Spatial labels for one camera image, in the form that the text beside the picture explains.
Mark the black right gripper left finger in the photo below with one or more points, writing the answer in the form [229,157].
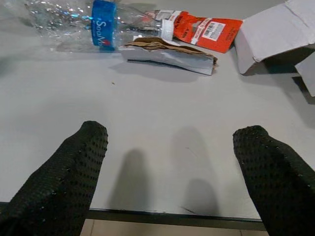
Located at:
[56,186]

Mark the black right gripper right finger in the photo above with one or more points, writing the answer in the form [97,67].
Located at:
[278,182]

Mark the open grey cardboard box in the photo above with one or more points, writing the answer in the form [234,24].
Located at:
[275,37]

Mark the orange red glove packaging card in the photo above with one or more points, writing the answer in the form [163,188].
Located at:
[209,30]

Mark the torn brown white cardboard piece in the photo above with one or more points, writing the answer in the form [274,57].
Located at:
[169,55]

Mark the clear plastic bottle blue label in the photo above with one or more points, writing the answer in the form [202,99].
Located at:
[103,24]

